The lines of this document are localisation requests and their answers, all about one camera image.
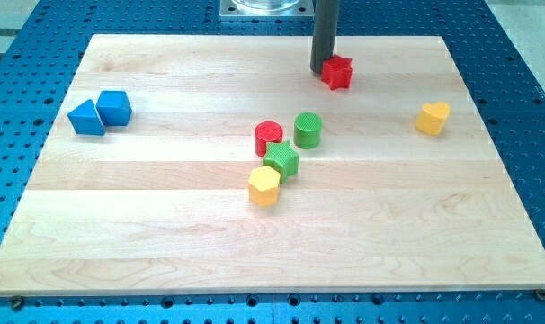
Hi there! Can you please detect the red star block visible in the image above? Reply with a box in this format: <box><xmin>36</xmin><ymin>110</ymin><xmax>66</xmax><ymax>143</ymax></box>
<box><xmin>321</xmin><ymin>55</ymin><xmax>353</xmax><ymax>91</ymax></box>

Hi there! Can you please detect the green star block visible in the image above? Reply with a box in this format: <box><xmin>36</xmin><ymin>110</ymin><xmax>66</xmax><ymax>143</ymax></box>
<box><xmin>263</xmin><ymin>141</ymin><xmax>299</xmax><ymax>184</ymax></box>

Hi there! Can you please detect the yellow hexagon block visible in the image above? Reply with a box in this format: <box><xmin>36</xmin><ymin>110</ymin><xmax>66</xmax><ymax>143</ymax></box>
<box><xmin>248</xmin><ymin>166</ymin><xmax>281</xmax><ymax>207</ymax></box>

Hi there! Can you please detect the red cylinder block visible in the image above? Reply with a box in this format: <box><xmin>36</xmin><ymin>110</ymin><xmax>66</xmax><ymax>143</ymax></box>
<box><xmin>254</xmin><ymin>121</ymin><xmax>283</xmax><ymax>158</ymax></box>

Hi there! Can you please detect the green cylinder block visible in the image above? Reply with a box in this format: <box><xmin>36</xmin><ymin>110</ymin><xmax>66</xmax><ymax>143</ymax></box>
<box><xmin>293</xmin><ymin>112</ymin><xmax>323</xmax><ymax>149</ymax></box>

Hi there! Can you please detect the wooden board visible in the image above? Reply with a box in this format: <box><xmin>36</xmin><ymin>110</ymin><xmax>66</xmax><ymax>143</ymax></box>
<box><xmin>0</xmin><ymin>34</ymin><xmax>545</xmax><ymax>296</ymax></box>

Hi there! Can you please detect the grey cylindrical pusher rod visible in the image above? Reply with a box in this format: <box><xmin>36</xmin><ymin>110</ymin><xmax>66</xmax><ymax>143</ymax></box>
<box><xmin>309</xmin><ymin>0</ymin><xmax>341</xmax><ymax>75</ymax></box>

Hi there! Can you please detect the yellow heart block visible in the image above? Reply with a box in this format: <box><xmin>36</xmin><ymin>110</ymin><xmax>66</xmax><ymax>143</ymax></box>
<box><xmin>415</xmin><ymin>102</ymin><xmax>451</xmax><ymax>136</ymax></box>

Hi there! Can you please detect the blue cube block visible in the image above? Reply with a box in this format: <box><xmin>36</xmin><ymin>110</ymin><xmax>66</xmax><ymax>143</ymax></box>
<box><xmin>95</xmin><ymin>90</ymin><xmax>132</xmax><ymax>126</ymax></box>

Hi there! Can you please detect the blue triangle block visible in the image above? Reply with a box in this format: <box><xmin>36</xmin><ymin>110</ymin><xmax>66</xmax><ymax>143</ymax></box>
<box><xmin>67</xmin><ymin>99</ymin><xmax>105</xmax><ymax>136</ymax></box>

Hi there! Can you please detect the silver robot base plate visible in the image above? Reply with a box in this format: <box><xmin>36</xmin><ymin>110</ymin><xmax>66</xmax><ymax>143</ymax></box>
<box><xmin>219</xmin><ymin>0</ymin><xmax>315</xmax><ymax>18</ymax></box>

